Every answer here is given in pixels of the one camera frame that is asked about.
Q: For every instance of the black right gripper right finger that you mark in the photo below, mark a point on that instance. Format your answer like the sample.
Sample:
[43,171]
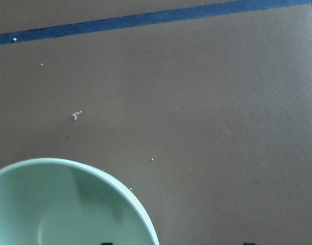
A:
[248,243]

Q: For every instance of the green bowl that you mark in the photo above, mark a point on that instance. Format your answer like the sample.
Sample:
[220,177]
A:
[58,201]

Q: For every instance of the brown paper table cover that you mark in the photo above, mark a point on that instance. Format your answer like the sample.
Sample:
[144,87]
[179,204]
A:
[208,121]

